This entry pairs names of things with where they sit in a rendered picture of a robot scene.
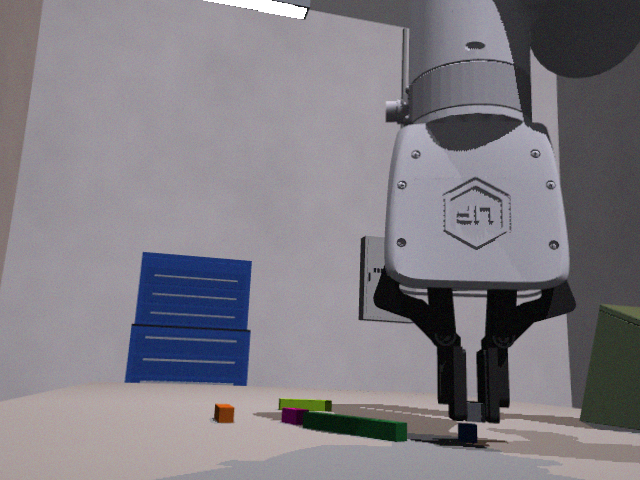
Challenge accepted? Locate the magenta block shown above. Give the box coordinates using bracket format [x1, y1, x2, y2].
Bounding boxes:
[281, 408, 309, 425]

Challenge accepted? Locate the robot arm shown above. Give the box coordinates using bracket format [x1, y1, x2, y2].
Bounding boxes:
[386, 0, 640, 127]

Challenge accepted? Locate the orange block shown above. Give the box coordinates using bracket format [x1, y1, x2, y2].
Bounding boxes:
[214, 404, 234, 423]

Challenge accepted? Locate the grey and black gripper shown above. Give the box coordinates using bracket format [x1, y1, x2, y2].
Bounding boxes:
[373, 105, 576, 424]

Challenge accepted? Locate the lime green rod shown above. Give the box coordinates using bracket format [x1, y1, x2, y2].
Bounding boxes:
[279, 398, 332, 412]

